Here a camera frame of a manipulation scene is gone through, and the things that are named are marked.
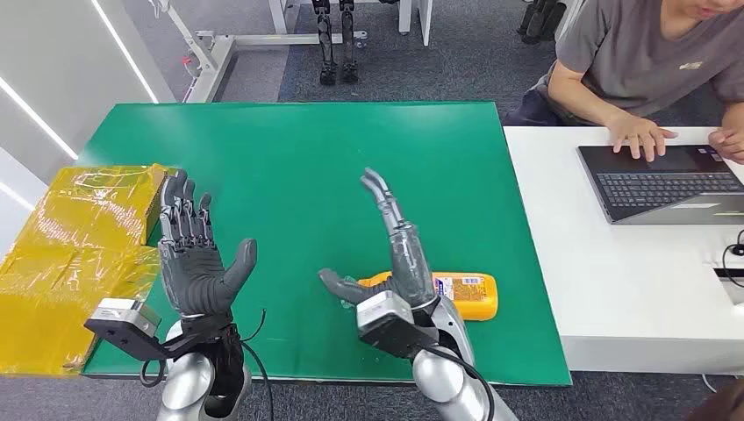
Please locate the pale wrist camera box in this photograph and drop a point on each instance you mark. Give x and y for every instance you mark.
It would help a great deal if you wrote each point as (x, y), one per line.
(125, 319)
(386, 319)

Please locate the white table leg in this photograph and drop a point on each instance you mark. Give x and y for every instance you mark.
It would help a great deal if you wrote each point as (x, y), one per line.
(419, 20)

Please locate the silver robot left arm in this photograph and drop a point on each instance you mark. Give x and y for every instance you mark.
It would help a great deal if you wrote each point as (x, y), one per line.
(186, 383)

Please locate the person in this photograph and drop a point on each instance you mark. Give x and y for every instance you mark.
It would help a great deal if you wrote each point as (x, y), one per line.
(633, 52)

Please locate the dark brown object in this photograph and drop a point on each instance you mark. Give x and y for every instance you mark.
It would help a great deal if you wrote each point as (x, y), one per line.
(721, 404)

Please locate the orange bottle with clear cap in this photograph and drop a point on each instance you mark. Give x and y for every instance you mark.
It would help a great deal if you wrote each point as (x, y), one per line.
(471, 293)

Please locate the person's left hand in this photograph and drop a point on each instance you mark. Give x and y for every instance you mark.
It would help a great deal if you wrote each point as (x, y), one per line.
(731, 142)

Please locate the white device with black slot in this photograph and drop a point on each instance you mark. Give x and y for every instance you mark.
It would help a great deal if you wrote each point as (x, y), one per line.
(731, 279)

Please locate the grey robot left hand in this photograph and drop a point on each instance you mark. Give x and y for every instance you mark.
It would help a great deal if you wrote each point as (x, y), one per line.
(195, 273)

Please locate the dark grey laptop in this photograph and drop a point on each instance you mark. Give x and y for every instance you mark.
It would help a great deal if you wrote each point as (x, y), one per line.
(662, 186)

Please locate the black chair base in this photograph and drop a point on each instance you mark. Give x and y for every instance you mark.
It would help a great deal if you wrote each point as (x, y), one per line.
(540, 20)

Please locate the white desk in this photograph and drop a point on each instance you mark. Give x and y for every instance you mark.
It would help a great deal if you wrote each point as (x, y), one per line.
(633, 290)

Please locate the person's right hand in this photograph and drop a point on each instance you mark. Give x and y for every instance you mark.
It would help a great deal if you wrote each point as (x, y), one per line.
(636, 133)

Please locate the green table mat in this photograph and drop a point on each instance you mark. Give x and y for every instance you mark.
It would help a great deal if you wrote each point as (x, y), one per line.
(325, 174)

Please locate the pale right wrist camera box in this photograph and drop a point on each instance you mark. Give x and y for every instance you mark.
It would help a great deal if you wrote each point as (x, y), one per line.
(386, 319)

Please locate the white metal stand frame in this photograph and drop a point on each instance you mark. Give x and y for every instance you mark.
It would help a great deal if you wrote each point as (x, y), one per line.
(215, 49)

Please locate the black robot leg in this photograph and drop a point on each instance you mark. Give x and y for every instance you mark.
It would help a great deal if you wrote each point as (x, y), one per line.
(349, 46)
(325, 46)

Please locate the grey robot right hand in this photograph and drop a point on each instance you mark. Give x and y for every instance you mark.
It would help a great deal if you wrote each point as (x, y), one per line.
(410, 261)

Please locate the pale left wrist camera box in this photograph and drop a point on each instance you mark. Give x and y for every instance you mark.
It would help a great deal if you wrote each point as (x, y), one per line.
(125, 319)

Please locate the yellow taped cardboard box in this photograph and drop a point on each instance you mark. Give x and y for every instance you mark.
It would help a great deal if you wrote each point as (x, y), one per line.
(70, 255)

